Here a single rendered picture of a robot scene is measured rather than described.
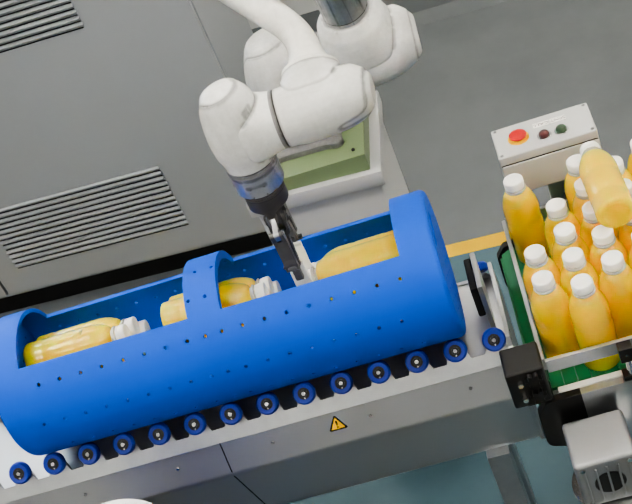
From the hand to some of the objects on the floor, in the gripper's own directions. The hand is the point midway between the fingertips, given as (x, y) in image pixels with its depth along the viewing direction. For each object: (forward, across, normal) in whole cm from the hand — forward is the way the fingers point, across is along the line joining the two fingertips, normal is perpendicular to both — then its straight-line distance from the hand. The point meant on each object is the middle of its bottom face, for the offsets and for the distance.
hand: (300, 267), depth 232 cm
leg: (+119, +6, +23) cm, 121 cm away
